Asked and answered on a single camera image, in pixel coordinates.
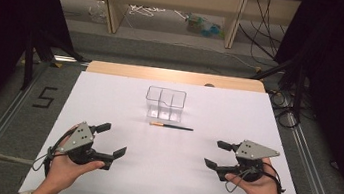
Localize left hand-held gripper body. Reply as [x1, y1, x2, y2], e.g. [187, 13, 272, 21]
[55, 118, 108, 169]

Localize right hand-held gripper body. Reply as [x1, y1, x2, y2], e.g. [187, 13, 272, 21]
[223, 137, 283, 187]

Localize thin paintbrush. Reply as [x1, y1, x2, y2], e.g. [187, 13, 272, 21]
[148, 120, 195, 133]

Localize clear plastic organizer box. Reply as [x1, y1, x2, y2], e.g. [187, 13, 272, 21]
[142, 84, 189, 124]

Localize person's left hand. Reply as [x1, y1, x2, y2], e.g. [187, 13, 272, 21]
[42, 120, 111, 194]

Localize person's right hand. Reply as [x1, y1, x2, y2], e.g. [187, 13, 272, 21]
[222, 152, 288, 194]

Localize white sheet table cover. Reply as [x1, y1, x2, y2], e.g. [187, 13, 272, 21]
[17, 62, 323, 194]

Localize black metal stand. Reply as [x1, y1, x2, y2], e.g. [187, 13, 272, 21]
[14, 21, 90, 100]
[243, 49, 311, 129]

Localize wooden table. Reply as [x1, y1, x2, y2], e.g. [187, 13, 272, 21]
[85, 57, 268, 96]

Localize clear plastic bag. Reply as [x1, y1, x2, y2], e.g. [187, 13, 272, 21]
[85, 0, 111, 25]

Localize colourful plastic bag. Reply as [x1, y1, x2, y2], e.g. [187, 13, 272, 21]
[182, 11, 229, 40]

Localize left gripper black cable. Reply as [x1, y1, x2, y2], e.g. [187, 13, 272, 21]
[31, 122, 80, 180]

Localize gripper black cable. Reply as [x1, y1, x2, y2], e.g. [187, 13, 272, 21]
[31, 122, 80, 180]
[223, 157, 290, 194]

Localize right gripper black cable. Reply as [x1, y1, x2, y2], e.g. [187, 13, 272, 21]
[223, 157, 290, 194]

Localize black cable bundle on floor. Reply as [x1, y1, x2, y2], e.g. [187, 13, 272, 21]
[262, 86, 307, 131]

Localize hanging black cables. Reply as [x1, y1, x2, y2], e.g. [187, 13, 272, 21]
[233, 0, 292, 63]

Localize white cord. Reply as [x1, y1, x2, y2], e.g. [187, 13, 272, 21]
[126, 2, 168, 20]

